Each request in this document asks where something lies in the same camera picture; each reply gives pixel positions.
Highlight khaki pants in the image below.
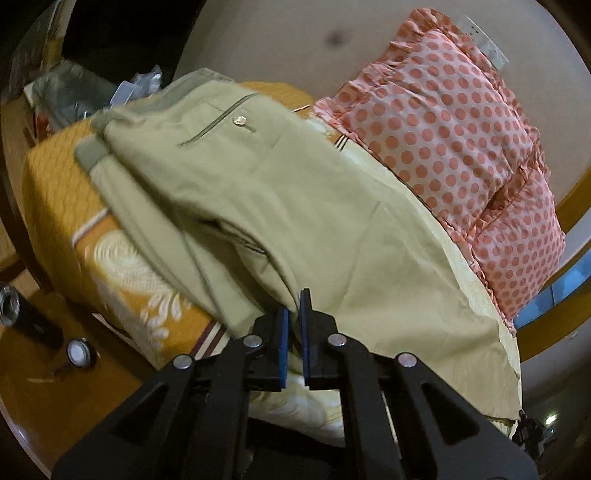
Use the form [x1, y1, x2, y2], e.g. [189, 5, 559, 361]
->
[75, 72, 521, 420]

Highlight polka dot pillow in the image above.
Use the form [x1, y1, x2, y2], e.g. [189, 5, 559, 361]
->
[457, 156, 566, 333]
[314, 8, 550, 238]

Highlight yellow patterned bed sheet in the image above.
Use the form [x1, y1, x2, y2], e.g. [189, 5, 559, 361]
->
[21, 81, 523, 448]

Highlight black cylindrical flashlight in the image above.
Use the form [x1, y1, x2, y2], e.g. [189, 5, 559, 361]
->
[0, 284, 64, 350]

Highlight white wall switch panel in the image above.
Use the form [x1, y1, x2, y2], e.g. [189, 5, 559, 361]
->
[455, 15, 509, 72]

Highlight wooden bedside table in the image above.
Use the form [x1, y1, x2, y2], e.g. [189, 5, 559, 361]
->
[1, 96, 156, 477]

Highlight left polka dot pillow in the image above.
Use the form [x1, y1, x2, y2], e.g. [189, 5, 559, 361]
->
[314, 8, 550, 238]

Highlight cluttered items on nightstand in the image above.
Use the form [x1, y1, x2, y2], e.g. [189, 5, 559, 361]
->
[24, 60, 162, 131]

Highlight right polka dot pillow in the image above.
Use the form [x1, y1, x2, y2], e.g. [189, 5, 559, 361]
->
[457, 156, 566, 333]

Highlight small round silver object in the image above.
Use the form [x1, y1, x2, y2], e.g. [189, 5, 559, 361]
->
[66, 338, 98, 369]

